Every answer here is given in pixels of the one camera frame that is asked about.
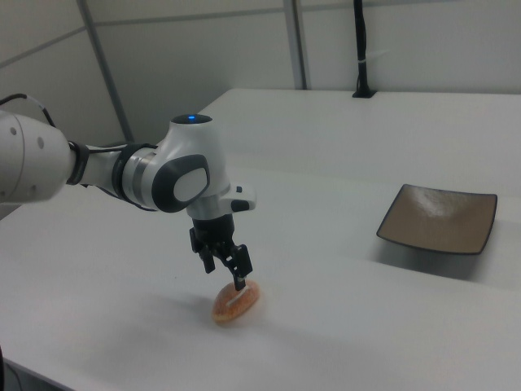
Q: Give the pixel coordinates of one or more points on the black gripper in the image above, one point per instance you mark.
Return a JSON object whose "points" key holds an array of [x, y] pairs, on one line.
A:
{"points": [[211, 232]]}

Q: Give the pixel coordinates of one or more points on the black stand pole with base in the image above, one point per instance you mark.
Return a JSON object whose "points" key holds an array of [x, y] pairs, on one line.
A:
{"points": [[361, 40]]}

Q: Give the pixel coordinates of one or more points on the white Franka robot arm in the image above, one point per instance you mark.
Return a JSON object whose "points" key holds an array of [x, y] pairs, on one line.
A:
{"points": [[191, 138]]}

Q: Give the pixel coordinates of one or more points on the square brown ceramic plate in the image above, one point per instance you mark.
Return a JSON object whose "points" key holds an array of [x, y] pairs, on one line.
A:
{"points": [[439, 220]]}

